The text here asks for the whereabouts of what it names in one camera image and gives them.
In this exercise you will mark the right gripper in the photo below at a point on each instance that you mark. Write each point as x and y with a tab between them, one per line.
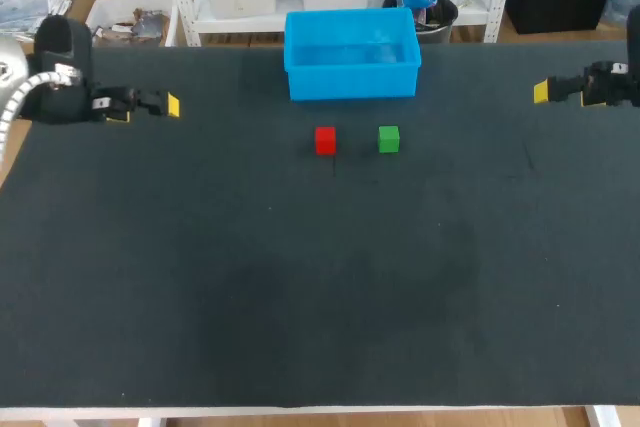
617	82

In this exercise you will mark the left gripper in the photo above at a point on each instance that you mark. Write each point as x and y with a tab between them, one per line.
62	52

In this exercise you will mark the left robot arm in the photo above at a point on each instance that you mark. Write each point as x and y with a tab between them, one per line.
9	64

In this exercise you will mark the brown cardboard box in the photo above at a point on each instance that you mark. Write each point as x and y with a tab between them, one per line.
82	2

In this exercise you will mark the red cube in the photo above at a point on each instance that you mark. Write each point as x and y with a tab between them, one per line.
325	141

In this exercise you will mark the green cube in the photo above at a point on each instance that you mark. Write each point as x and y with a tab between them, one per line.
389	139

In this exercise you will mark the white plastic crate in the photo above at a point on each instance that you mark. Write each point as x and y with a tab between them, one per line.
132	22

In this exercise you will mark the black waste bin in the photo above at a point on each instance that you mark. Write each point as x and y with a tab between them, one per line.
440	22

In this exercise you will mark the stack of printed papers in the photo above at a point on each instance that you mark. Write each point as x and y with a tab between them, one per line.
27	4

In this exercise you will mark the blue plastic bin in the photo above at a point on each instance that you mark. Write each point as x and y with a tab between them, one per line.
350	54

